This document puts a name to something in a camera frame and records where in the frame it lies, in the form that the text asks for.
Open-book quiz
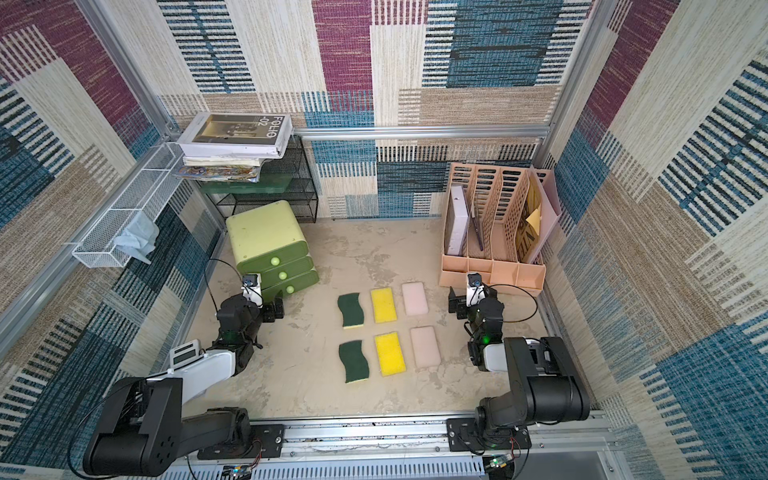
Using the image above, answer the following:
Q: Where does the yellow brown magazine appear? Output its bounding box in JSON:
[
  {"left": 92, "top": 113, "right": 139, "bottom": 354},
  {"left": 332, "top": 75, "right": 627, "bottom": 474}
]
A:
[{"left": 515, "top": 178, "right": 541, "bottom": 262}]

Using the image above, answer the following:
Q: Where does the large white book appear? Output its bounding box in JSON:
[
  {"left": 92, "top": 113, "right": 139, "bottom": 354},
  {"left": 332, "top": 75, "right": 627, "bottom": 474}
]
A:
[{"left": 177, "top": 112, "right": 294, "bottom": 159}]

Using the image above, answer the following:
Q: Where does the white calculator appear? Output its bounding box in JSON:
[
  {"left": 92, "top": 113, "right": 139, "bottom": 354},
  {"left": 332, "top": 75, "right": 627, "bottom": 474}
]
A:
[{"left": 168, "top": 339, "right": 203, "bottom": 370}]

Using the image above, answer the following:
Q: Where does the stack of magazines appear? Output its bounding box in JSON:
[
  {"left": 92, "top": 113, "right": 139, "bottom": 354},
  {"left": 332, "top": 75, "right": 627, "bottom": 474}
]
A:
[{"left": 173, "top": 156, "right": 269, "bottom": 183}]

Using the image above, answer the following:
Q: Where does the aluminium front rail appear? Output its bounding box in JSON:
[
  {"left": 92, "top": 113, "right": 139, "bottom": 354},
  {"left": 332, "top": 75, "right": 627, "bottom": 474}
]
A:
[{"left": 161, "top": 412, "right": 632, "bottom": 479}]

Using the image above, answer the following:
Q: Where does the black wire shelf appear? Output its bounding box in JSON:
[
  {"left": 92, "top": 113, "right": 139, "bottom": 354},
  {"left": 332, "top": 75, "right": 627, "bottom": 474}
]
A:
[{"left": 198, "top": 135, "right": 319, "bottom": 223}]

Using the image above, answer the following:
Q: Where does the green top drawer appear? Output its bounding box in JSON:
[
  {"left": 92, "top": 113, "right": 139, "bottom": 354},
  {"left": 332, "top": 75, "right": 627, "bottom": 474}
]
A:
[{"left": 233, "top": 240, "right": 309, "bottom": 274}]

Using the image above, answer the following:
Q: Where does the crumpled white cloth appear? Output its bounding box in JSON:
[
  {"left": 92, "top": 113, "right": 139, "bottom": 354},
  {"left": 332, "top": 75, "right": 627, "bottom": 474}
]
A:
[{"left": 114, "top": 212, "right": 160, "bottom": 265}]

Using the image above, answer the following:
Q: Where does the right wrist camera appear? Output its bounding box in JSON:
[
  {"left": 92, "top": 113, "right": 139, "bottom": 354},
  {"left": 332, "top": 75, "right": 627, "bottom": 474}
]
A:
[{"left": 466, "top": 273, "right": 486, "bottom": 307}]

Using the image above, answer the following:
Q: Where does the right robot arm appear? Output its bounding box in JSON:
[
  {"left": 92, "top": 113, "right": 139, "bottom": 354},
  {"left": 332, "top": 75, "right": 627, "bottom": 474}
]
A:
[{"left": 446, "top": 281, "right": 591, "bottom": 455}]

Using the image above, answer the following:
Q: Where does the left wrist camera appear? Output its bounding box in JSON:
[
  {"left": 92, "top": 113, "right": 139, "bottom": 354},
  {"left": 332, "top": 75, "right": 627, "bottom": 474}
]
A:
[{"left": 241, "top": 274, "right": 264, "bottom": 307}]

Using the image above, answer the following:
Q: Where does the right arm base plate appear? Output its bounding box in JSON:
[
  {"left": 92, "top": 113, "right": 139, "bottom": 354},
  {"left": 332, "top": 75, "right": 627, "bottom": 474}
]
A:
[{"left": 445, "top": 417, "right": 531, "bottom": 455}]

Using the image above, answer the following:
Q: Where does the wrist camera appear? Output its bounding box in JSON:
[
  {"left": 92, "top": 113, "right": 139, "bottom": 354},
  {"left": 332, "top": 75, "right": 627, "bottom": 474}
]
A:
[
  {"left": 466, "top": 273, "right": 486, "bottom": 307},
  {"left": 241, "top": 274, "right": 264, "bottom": 307}
]

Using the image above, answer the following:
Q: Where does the left camera cable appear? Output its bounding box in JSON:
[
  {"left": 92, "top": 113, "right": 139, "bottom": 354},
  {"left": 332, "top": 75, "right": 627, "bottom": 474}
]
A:
[{"left": 203, "top": 257, "right": 244, "bottom": 316}]

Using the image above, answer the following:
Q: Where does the green bottom drawer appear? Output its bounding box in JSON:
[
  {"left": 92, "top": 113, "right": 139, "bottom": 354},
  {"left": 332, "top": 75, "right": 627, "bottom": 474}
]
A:
[{"left": 261, "top": 269, "right": 319, "bottom": 302}]

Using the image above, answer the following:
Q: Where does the green three-drawer cabinet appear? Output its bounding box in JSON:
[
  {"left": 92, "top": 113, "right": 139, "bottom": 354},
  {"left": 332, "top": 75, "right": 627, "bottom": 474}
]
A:
[{"left": 225, "top": 199, "right": 321, "bottom": 304}]

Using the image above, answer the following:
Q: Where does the green drawer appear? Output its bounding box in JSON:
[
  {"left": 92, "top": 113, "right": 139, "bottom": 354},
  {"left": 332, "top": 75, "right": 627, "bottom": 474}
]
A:
[
  {"left": 260, "top": 255, "right": 314, "bottom": 289},
  {"left": 261, "top": 269, "right": 319, "bottom": 302},
  {"left": 233, "top": 240, "right": 309, "bottom": 274}
]

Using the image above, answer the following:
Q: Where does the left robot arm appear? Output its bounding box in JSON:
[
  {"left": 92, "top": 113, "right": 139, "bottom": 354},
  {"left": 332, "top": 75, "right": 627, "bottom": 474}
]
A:
[{"left": 68, "top": 293, "right": 285, "bottom": 479}]

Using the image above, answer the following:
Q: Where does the green tray on shelf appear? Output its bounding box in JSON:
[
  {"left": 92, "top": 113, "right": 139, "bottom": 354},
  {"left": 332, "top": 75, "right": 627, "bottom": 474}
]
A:
[{"left": 199, "top": 174, "right": 293, "bottom": 194}]

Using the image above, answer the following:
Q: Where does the white book in organizer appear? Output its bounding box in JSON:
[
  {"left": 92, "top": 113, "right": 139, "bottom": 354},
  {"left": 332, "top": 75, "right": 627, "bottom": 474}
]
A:
[{"left": 444, "top": 185, "right": 470, "bottom": 256}]

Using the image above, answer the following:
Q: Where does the dark green sponge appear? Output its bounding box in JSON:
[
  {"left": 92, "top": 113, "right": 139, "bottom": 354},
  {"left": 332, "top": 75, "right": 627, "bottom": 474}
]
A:
[
  {"left": 337, "top": 292, "right": 365, "bottom": 329},
  {"left": 338, "top": 340, "right": 370, "bottom": 384}
]

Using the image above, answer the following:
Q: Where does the yellow sponge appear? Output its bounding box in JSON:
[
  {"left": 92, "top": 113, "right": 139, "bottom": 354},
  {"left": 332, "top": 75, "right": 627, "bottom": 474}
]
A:
[
  {"left": 370, "top": 287, "right": 397, "bottom": 324},
  {"left": 374, "top": 332, "right": 406, "bottom": 377}
]

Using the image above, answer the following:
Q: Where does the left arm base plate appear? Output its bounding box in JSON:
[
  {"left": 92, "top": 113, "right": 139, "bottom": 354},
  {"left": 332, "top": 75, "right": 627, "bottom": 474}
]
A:
[{"left": 196, "top": 424, "right": 285, "bottom": 460}]

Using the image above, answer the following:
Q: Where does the camera cable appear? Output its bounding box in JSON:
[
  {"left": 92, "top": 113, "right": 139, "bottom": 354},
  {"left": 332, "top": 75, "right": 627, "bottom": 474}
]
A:
[
  {"left": 485, "top": 283, "right": 540, "bottom": 324},
  {"left": 203, "top": 257, "right": 244, "bottom": 316}
]

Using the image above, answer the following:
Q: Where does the right camera cable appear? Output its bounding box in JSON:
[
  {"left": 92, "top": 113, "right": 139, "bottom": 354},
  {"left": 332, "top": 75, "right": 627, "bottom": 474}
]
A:
[{"left": 485, "top": 283, "right": 540, "bottom": 324}]

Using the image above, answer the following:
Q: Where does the pink sponge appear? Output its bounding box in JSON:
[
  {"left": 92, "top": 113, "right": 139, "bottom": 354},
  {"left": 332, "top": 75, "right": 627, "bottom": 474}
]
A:
[
  {"left": 401, "top": 282, "right": 429, "bottom": 317},
  {"left": 410, "top": 326, "right": 441, "bottom": 368}
]

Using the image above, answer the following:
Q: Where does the pink desk file organizer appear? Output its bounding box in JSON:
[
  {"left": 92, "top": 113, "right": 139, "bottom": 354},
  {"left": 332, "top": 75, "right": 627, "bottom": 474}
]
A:
[{"left": 438, "top": 163, "right": 546, "bottom": 296}]

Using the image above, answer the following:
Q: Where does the white wire basket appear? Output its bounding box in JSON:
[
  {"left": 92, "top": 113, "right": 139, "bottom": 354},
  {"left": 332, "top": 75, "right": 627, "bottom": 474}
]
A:
[{"left": 72, "top": 143, "right": 182, "bottom": 268}]

